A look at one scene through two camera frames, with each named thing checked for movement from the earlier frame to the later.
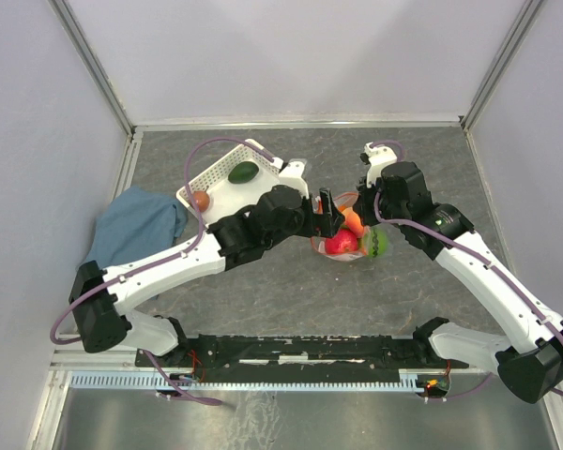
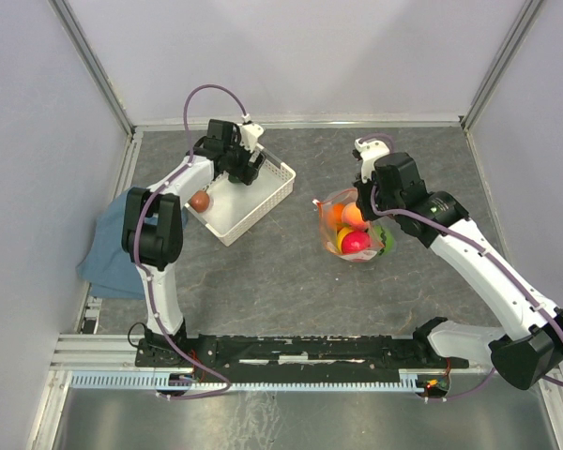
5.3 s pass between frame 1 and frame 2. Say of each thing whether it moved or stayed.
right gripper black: stayed
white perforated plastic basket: stayed
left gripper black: moved
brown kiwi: stayed
